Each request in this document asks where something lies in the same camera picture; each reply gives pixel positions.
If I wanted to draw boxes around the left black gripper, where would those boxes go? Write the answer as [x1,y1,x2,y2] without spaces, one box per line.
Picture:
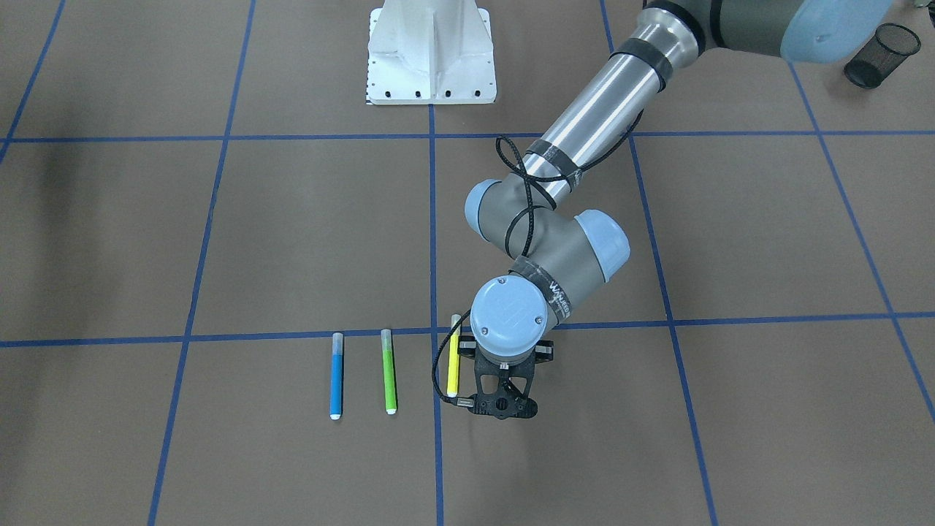
[459,340,554,399]

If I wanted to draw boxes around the blue highlighter pen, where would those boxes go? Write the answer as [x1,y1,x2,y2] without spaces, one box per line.
[329,332,344,422]

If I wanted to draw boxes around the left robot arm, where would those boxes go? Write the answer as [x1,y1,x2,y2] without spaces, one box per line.
[434,1,891,419]

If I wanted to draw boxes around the yellow highlighter pen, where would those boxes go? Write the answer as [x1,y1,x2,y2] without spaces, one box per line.
[446,313,463,397]

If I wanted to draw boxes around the green highlighter pen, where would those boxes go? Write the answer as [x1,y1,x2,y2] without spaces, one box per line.
[381,327,398,415]

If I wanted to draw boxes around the brown paper table mat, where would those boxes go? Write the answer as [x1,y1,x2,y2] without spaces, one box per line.
[2,1,933,525]

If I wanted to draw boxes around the black mesh pen cup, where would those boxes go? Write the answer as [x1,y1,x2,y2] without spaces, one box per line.
[844,23,921,90]

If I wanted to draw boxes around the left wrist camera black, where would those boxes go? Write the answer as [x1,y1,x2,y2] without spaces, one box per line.
[459,393,538,420]

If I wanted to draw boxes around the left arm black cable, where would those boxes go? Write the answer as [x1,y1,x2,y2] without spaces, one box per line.
[432,135,585,406]

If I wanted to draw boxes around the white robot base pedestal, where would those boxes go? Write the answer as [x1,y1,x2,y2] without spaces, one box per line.
[365,1,497,106]

